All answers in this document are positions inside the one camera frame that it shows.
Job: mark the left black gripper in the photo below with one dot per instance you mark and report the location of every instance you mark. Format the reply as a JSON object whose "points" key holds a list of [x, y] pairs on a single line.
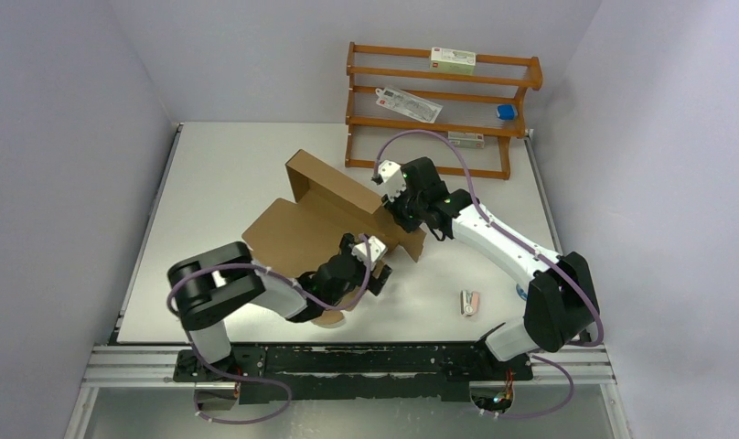
{"points": [[347, 249]]}

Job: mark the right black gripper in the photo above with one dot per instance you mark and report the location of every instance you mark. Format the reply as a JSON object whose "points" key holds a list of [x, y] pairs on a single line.
{"points": [[392, 207]]}

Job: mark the brown cardboard box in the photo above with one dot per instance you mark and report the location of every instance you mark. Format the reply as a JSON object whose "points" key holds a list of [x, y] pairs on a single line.
{"points": [[313, 236]]}

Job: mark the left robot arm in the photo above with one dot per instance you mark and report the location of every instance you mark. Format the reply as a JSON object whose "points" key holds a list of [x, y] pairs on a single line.
{"points": [[207, 288]]}

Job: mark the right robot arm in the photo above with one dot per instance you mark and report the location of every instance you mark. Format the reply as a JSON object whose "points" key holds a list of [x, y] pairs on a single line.
{"points": [[560, 299]]}

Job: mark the grey white box lower shelf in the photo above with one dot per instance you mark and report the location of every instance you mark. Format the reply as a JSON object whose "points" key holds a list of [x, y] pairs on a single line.
{"points": [[466, 140]]}

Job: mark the green white box top shelf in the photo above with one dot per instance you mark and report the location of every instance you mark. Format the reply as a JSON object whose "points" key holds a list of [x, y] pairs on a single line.
{"points": [[452, 61]]}

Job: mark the pink white small device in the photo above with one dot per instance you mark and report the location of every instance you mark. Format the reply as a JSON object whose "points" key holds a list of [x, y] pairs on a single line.
{"points": [[469, 302]]}

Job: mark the white plastic packet on shelf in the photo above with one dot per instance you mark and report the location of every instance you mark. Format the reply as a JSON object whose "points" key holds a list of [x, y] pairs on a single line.
{"points": [[408, 105]]}

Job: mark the blue small object on shelf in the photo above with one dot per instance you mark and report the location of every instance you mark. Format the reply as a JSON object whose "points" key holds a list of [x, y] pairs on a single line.
{"points": [[507, 112]]}

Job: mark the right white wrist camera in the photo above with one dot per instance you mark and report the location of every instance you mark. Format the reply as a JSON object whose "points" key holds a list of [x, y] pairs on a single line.
{"points": [[391, 180]]}

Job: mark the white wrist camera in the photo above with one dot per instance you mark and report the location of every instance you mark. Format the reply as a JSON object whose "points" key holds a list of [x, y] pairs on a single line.
{"points": [[391, 180], [370, 250]]}

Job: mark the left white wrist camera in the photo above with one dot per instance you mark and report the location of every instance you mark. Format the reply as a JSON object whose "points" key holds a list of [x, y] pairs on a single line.
{"points": [[370, 250]]}

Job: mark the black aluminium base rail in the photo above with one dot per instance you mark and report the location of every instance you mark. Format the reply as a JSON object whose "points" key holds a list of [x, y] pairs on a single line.
{"points": [[261, 373]]}

